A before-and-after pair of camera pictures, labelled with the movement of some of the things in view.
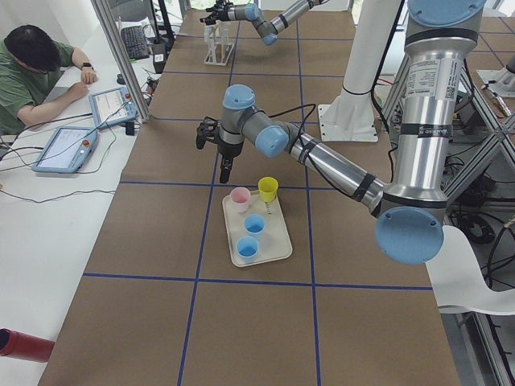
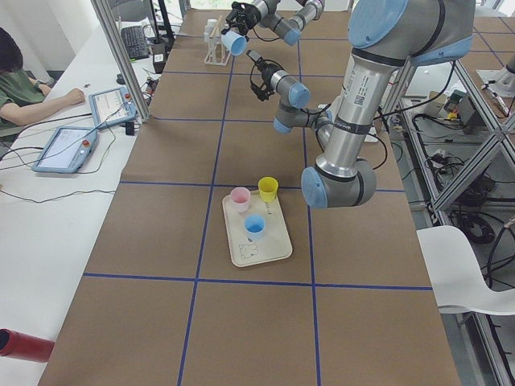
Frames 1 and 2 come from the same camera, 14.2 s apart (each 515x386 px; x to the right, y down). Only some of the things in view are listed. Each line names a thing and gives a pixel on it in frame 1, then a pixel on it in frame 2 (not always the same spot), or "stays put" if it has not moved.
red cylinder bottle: (18, 345) stays put
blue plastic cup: (247, 248) to (236, 43)
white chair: (457, 279) stays put
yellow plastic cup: (268, 186) stays put
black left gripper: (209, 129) to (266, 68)
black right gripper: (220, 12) to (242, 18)
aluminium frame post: (111, 31) stays put
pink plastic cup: (241, 197) stays put
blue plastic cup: (254, 224) stays put
